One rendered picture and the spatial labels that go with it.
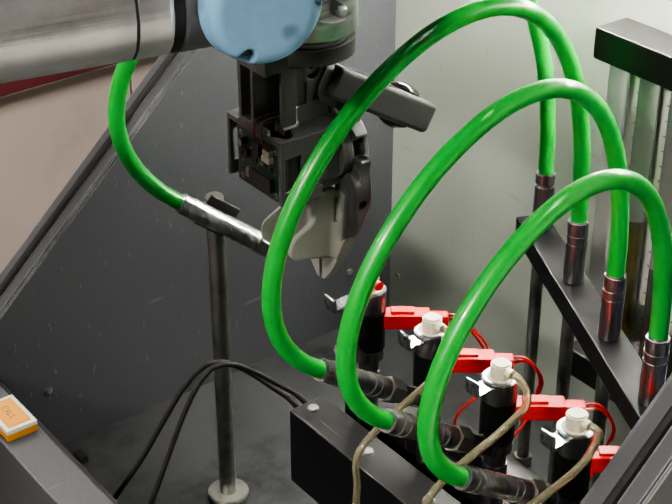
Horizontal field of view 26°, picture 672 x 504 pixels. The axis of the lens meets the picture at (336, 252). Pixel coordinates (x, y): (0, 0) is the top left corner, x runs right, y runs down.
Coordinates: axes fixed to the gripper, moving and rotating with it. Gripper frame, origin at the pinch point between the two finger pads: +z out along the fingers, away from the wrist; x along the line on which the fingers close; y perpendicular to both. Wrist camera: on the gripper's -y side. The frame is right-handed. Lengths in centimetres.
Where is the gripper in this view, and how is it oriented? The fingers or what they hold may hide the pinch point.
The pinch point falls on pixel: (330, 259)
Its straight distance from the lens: 117.4
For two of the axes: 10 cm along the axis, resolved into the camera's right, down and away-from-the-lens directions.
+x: 6.0, 4.0, -6.9
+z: 0.0, 8.6, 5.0
